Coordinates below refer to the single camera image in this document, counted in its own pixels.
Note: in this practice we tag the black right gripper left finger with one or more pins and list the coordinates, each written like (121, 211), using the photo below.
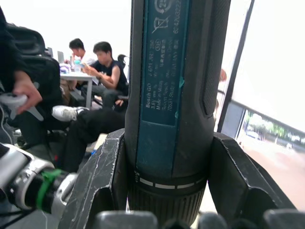
(100, 171)

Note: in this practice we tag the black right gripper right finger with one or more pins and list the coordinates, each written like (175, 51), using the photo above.
(233, 171)

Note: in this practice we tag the black teal electric screwdriver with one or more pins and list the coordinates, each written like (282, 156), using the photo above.
(166, 95)

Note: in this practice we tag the white hand controller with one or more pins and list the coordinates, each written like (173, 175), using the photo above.
(12, 100)

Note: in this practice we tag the person's bare hand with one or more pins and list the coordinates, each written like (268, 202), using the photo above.
(28, 93)

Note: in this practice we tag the person in black clothes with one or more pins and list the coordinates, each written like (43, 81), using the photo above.
(93, 128)

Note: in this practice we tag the white office table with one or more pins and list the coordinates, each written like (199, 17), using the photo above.
(78, 76)

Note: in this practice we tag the person in dark sleeveless shirt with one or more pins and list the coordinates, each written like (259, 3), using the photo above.
(112, 71)

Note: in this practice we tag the clear bottle with teal cap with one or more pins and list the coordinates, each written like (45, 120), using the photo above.
(77, 65)

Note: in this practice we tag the black office chair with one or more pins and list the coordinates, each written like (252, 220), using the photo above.
(33, 45)
(122, 59)

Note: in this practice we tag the grey laptop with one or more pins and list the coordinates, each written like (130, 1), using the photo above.
(60, 57)

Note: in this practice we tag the person in white shirt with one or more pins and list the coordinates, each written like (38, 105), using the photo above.
(79, 51)

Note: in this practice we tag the black window post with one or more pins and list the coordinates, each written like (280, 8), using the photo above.
(234, 64)

